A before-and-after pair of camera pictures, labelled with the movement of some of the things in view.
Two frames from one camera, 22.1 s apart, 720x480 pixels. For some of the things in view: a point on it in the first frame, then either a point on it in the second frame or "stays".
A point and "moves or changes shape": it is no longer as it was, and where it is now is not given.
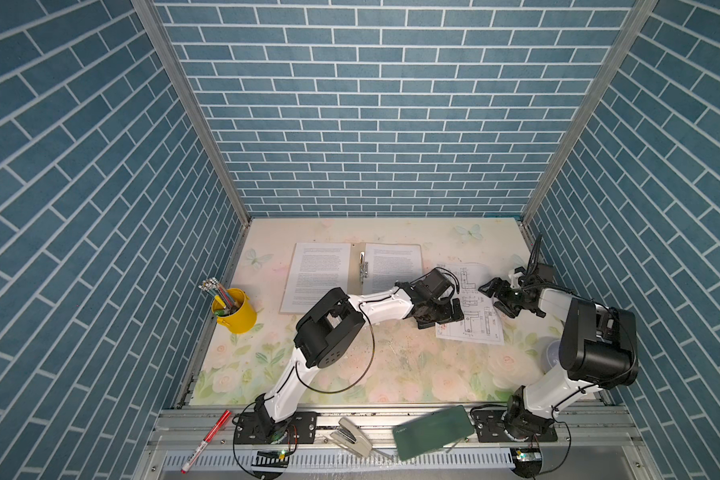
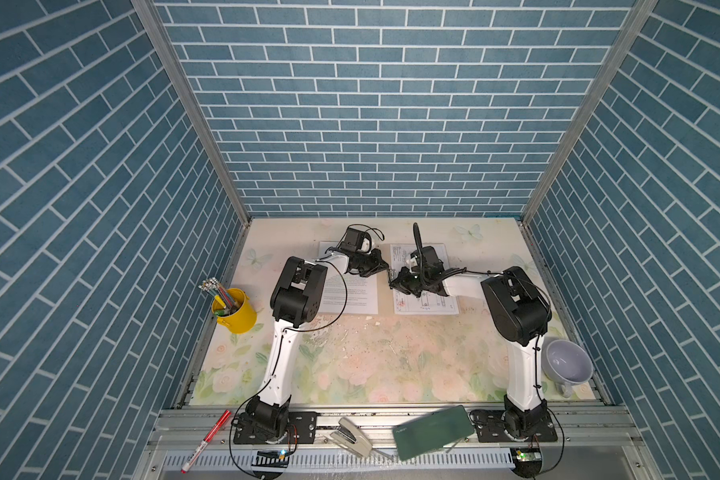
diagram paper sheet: [481, 321] -> [428, 303]
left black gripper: [447, 314] -> [375, 259]
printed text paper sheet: [315, 270] moves or changes shape
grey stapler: [350, 436] stays
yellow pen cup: [233, 309] stays
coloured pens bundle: [223, 301] stays
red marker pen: [206, 442] stays
